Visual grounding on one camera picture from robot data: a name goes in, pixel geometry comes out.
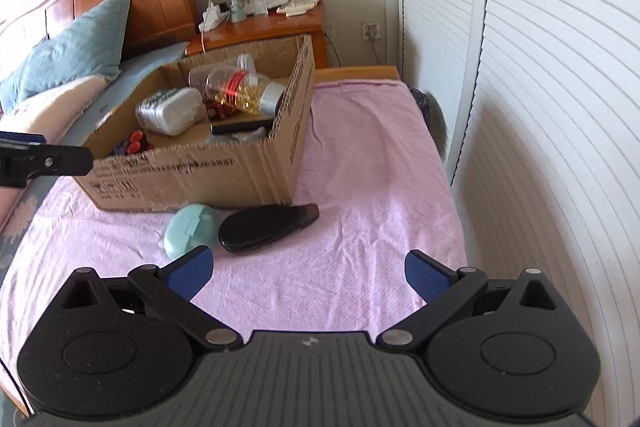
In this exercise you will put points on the clear bottle of yellow capsules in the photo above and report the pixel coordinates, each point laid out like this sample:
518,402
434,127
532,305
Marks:
240,94

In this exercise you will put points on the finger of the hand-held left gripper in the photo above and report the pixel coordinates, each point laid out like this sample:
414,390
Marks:
65,161
22,138

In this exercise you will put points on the grey toy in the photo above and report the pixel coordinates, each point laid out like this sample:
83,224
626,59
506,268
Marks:
247,137

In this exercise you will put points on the black waste bin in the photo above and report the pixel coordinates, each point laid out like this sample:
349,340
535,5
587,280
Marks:
425,107

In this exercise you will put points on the white power strip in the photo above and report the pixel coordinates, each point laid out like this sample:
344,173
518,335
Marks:
212,19

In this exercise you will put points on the black digital device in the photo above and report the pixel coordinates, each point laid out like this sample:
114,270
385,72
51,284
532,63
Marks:
240,127

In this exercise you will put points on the white container with green label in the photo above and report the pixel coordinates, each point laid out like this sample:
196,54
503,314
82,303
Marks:
170,112

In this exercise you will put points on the pink floral quilt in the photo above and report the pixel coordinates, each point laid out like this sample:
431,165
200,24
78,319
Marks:
55,102

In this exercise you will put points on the black oval handheld device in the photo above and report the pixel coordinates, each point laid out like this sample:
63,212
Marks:
250,232

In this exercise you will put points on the brown cardboard box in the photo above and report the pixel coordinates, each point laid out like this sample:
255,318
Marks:
200,179

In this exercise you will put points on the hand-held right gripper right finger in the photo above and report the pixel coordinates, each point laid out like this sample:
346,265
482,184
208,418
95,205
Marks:
425,277

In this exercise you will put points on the white remote control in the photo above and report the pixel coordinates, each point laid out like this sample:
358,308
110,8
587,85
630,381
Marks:
295,9

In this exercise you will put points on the pink cloth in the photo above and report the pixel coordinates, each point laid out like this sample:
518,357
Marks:
350,207

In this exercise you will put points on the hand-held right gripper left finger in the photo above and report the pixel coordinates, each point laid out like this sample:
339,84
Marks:
192,274

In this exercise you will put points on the white wall outlet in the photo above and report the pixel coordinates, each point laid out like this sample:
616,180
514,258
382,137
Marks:
370,30

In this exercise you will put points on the wooden nightstand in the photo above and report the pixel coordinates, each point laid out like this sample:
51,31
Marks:
280,27

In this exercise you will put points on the blue pillow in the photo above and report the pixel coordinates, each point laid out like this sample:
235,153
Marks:
75,52

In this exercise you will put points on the clear plastic cup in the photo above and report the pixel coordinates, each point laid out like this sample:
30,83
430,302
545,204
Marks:
197,79

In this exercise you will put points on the white louvred wardrobe door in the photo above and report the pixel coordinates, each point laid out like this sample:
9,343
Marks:
440,7
550,157

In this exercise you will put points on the clear spray bottle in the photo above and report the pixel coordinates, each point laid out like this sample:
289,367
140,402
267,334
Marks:
260,4

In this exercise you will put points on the mint green oval case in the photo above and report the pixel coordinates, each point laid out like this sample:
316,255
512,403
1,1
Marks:
187,229

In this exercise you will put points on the black toy train red wheels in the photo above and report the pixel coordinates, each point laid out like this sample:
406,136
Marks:
135,142

